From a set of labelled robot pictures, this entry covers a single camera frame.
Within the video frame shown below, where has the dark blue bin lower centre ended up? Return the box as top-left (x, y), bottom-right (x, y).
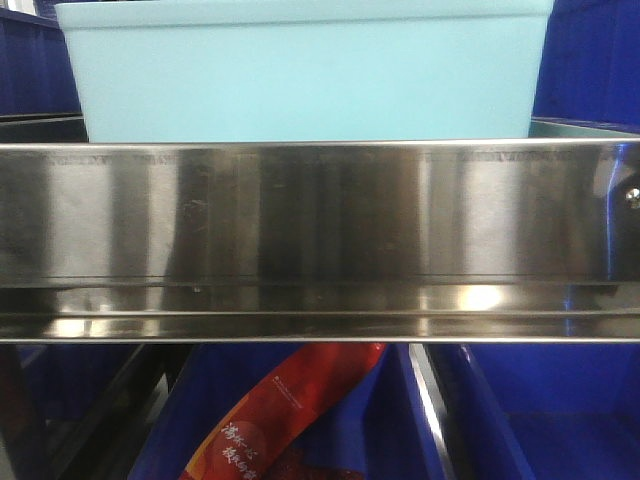
top-left (128, 343), bottom-right (444, 479)

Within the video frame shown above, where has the dark blue bin upper left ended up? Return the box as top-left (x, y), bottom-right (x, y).
top-left (1, 8), bottom-right (81, 116)

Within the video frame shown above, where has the red snack package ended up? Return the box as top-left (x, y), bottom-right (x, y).
top-left (180, 342), bottom-right (386, 479)

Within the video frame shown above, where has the stainless steel shelf rail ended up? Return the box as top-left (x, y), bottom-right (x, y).
top-left (1, 116), bottom-right (639, 343)

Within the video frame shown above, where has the light blue plastic bin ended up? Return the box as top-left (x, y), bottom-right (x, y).
top-left (56, 1), bottom-right (553, 143)

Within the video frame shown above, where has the dark blue bin upper right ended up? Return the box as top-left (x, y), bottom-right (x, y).
top-left (533, 1), bottom-right (639, 131)

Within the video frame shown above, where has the dark blue bin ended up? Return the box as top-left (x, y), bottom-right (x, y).
top-left (1, 8), bottom-right (81, 116)
top-left (533, 1), bottom-right (639, 131)
top-left (428, 343), bottom-right (639, 479)
top-left (128, 343), bottom-right (444, 479)

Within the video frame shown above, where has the dark blue bin lower right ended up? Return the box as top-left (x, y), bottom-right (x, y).
top-left (428, 343), bottom-right (639, 479)

